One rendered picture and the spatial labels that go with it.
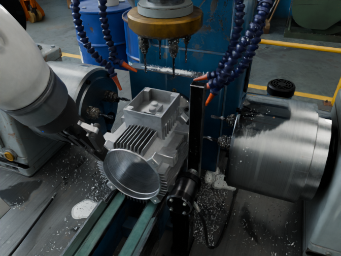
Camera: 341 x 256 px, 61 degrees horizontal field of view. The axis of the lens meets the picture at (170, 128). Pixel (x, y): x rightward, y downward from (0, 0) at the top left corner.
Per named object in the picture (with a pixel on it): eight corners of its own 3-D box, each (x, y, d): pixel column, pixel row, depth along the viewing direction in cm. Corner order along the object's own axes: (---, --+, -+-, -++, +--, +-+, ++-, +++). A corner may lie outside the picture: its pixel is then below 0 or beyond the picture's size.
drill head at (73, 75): (49, 104, 116) (31, 42, 101) (132, 123, 105) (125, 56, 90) (-1, 141, 97) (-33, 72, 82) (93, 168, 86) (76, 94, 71)
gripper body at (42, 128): (76, 88, 46) (100, 115, 54) (34, 80, 49) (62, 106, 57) (55, 129, 44) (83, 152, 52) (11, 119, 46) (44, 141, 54)
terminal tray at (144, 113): (145, 108, 83) (144, 86, 79) (180, 116, 80) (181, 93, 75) (125, 132, 74) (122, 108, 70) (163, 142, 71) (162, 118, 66)
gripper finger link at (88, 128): (64, 109, 50) (91, 115, 48) (79, 123, 54) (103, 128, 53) (58, 122, 49) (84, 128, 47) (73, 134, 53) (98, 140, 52)
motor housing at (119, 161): (136, 147, 93) (131, 95, 82) (193, 162, 87) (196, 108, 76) (102, 191, 78) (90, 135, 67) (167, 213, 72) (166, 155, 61)
